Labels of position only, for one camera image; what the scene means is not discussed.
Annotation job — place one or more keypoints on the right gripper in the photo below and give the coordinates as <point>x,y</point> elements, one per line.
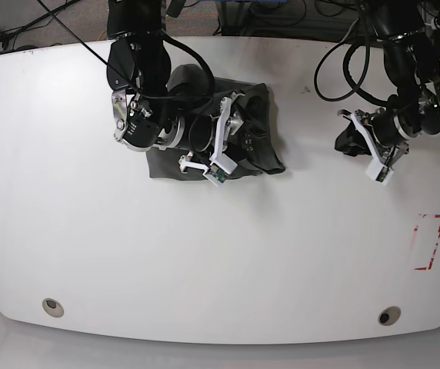
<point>143,123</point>

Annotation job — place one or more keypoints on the table grommet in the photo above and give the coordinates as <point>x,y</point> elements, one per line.
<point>53,308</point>
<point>389,316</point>

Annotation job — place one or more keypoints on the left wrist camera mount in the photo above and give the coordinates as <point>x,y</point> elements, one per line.
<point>380,168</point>

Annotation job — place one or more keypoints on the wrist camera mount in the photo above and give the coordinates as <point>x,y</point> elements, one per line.
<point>380,168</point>
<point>208,141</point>

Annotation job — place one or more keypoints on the dark grey T-shirt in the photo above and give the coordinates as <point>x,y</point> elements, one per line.
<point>251,147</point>

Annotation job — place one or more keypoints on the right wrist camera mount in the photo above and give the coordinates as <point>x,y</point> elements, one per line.
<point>208,141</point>

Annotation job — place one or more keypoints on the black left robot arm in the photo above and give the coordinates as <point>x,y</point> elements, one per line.
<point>412,66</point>

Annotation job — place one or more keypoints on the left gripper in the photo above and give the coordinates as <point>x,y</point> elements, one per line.
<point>403,119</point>

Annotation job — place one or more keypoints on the red tape rectangle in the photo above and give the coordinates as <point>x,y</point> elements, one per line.
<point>424,243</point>

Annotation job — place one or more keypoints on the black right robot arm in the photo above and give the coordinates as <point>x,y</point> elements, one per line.
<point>164,95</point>

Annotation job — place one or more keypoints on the right table grommet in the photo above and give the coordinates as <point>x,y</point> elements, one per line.
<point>389,316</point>

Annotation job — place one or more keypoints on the left table grommet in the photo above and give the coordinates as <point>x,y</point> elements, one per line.
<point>53,308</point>

